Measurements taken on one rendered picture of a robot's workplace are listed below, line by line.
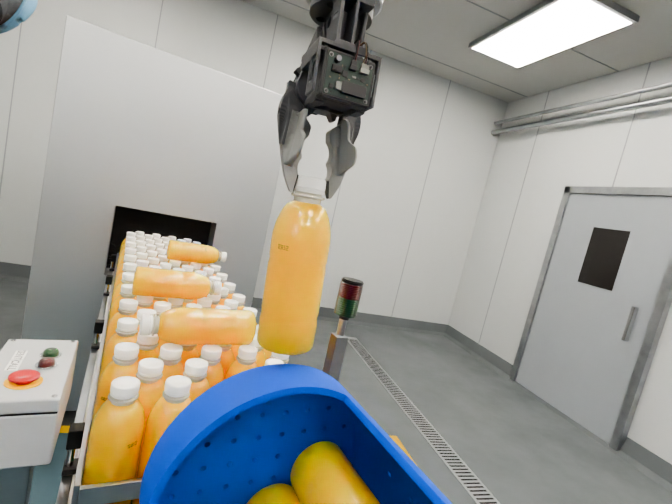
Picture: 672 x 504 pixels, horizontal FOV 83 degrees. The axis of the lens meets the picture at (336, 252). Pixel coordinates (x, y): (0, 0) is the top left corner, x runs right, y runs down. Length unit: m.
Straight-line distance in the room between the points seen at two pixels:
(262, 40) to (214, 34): 0.51
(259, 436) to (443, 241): 5.14
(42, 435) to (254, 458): 0.30
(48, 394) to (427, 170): 5.01
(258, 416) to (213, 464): 0.07
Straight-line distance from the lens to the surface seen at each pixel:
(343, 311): 1.03
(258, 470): 0.57
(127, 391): 0.67
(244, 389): 0.45
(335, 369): 1.10
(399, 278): 5.33
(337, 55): 0.42
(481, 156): 5.81
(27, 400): 0.68
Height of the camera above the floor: 1.44
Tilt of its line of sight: 6 degrees down
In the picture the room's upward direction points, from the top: 13 degrees clockwise
